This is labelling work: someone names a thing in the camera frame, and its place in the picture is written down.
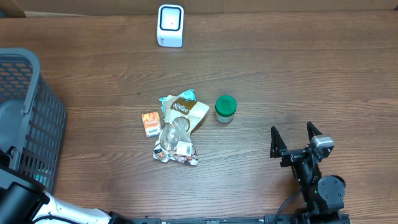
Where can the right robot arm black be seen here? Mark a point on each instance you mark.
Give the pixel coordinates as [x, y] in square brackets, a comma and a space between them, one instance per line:
[322, 195]

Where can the green lid jar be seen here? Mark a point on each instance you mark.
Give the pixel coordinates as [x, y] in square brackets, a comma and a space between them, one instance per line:
[225, 108]

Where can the grey plastic mesh basket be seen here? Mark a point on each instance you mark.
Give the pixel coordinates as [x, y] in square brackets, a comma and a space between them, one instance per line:
[33, 118]

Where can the cardboard backdrop panel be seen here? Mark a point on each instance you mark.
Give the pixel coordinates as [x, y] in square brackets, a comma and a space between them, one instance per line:
[21, 8]

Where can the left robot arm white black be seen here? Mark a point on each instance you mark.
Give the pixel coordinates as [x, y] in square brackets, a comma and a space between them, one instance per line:
[25, 200]

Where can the white barcode scanner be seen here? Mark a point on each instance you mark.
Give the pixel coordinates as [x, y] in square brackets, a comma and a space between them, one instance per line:
[170, 25]

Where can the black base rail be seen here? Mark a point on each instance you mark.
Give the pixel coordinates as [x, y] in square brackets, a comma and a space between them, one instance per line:
[267, 219]

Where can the teal snack packet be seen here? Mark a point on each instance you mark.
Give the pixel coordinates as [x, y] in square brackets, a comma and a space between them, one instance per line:
[187, 94]

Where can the orange tissue pack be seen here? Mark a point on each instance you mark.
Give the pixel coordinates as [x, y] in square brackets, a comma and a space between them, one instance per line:
[152, 125]

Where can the beige Pantree snack bag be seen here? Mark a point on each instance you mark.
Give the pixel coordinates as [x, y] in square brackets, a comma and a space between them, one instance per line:
[181, 116]

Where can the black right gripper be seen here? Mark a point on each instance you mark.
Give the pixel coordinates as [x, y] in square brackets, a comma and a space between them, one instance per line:
[279, 150]

